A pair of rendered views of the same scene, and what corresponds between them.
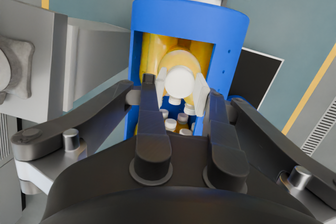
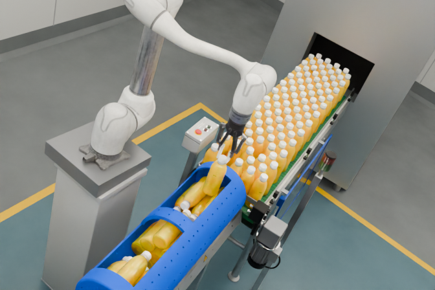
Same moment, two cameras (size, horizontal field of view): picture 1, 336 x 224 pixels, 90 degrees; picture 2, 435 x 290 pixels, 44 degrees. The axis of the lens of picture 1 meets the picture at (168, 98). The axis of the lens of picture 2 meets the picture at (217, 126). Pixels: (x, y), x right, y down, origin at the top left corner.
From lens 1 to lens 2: 2.28 m
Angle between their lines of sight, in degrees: 73
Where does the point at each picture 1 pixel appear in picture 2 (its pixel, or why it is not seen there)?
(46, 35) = (140, 159)
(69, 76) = (123, 184)
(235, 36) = (239, 186)
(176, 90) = (221, 158)
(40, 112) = (101, 178)
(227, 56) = (234, 189)
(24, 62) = (121, 158)
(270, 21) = not seen: outside the picture
